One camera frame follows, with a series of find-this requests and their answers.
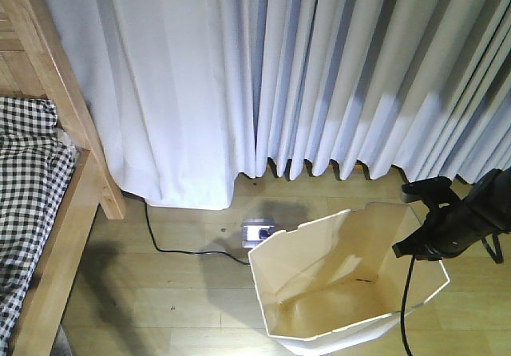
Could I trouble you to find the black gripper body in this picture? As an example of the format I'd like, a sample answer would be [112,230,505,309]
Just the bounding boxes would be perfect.
[392,203,489,261]

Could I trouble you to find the white plastic trash bin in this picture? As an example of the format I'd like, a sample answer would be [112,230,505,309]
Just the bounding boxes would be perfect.
[248,202,450,355]

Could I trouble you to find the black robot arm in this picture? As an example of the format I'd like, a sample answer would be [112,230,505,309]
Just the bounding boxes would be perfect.
[392,168,510,264]

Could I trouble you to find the floor power outlet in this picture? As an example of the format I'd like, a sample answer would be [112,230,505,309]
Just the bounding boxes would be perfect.
[241,218,276,248]

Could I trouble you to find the white pleated curtain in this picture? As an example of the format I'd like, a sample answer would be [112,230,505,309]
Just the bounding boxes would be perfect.
[46,0,510,210]

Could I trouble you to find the grey round rug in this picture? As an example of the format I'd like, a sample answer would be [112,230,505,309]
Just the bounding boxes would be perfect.
[50,326,73,356]

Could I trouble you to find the black white checkered bedding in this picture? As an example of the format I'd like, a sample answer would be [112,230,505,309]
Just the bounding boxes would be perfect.
[1,97,76,354]

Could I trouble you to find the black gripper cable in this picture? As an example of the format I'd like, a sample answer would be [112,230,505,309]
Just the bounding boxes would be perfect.
[398,251,418,356]

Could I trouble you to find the black outlet power cord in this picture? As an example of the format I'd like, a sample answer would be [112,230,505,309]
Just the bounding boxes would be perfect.
[121,190,252,266]

